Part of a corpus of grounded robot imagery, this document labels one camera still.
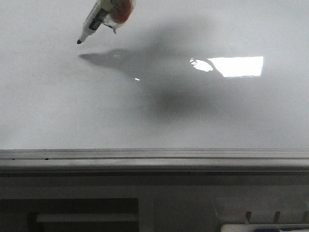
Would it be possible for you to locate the red magnet taped to marker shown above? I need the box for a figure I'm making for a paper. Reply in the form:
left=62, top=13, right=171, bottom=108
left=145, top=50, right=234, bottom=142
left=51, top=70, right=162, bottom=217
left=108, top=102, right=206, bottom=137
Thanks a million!
left=103, top=0, right=136, bottom=34

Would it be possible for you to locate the white whiteboard marker pen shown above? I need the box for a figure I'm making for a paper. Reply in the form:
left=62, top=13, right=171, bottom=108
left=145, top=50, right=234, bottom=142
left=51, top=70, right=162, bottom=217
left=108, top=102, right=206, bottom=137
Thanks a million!
left=77, top=0, right=114, bottom=44

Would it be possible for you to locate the white whiteboard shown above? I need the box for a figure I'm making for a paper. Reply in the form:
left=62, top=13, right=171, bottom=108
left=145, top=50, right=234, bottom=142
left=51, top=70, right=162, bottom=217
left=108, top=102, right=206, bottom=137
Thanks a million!
left=0, top=0, right=309, bottom=149

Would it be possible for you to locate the aluminium whiteboard tray rail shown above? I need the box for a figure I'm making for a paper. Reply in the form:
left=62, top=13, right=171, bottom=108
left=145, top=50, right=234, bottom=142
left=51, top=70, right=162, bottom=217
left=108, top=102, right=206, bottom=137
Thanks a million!
left=0, top=148, right=309, bottom=174

